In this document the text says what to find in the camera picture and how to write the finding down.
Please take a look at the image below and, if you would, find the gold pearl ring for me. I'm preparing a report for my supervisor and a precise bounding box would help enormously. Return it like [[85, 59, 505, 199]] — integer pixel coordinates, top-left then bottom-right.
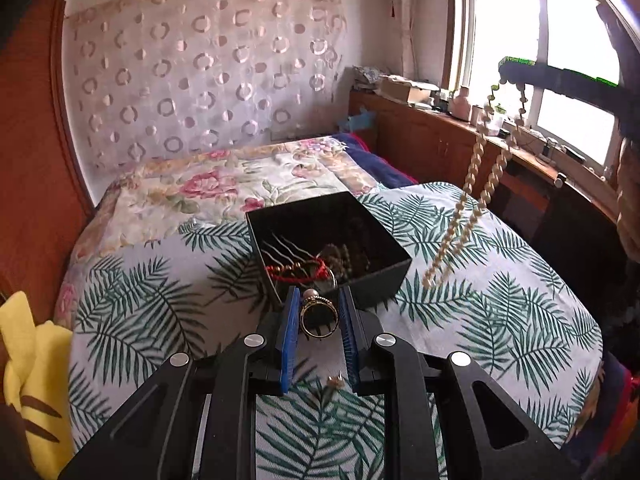
[[298, 287, 341, 339]]

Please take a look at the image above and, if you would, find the pearl necklace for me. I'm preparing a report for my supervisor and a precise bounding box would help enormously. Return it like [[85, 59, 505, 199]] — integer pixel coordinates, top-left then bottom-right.
[[421, 83, 530, 291]]

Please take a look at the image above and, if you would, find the black jewelry box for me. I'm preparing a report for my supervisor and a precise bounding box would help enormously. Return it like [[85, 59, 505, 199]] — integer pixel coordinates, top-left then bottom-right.
[[246, 192, 411, 308]]

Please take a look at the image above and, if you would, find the person's right hand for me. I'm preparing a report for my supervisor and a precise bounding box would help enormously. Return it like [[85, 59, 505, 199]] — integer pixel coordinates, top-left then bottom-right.
[[616, 139, 640, 262]]

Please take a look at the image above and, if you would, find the flower shaped earring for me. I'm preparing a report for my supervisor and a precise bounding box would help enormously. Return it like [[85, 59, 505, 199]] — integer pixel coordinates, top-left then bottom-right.
[[326, 374, 347, 390]]

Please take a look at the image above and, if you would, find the metal hairpin ornament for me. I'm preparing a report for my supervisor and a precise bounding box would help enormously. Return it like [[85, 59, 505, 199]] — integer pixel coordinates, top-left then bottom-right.
[[262, 234, 314, 275]]

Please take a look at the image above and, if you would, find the window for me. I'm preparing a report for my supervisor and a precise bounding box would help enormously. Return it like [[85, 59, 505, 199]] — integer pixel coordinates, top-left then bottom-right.
[[458, 0, 628, 174]]

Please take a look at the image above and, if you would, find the wooden side cabinet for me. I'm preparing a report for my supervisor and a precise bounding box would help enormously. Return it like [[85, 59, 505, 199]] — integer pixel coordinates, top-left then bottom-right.
[[347, 89, 622, 261]]

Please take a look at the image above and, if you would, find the palm leaf print cloth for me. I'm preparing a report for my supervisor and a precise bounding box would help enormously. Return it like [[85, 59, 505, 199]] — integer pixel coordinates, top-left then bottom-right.
[[69, 183, 604, 479]]

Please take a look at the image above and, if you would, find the dark blue blanket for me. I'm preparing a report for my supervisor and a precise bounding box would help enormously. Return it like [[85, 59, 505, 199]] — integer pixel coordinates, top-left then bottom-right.
[[333, 133, 418, 188]]

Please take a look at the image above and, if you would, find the pink bottle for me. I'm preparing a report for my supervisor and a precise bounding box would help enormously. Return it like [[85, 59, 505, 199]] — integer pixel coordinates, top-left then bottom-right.
[[448, 86, 472, 122]]

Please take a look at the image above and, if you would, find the floral quilt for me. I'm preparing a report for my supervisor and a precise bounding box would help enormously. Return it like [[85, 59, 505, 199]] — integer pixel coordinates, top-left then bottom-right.
[[53, 136, 384, 327]]

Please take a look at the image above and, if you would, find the cardboard box on cabinet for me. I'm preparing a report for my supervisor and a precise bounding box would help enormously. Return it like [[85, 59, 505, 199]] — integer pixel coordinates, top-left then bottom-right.
[[378, 75, 439, 104]]

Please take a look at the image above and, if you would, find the yellow plush toy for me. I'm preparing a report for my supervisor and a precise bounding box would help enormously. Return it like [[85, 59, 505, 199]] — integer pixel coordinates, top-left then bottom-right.
[[1, 292, 74, 479]]

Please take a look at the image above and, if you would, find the wooden headboard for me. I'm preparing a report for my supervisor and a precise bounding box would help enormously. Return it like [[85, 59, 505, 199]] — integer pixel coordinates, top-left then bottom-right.
[[1, 0, 94, 321]]

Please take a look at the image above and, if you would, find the sheer circle pattern curtain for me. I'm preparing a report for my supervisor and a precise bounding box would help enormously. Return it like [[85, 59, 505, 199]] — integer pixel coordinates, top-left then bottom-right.
[[60, 0, 407, 187]]

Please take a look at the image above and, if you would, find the red string bracelet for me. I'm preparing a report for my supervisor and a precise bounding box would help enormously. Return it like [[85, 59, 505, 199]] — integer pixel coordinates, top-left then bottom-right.
[[263, 257, 332, 285]]

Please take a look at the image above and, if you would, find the brown bead bracelet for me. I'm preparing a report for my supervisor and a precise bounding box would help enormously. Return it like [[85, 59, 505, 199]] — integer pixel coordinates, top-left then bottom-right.
[[319, 242, 372, 280]]

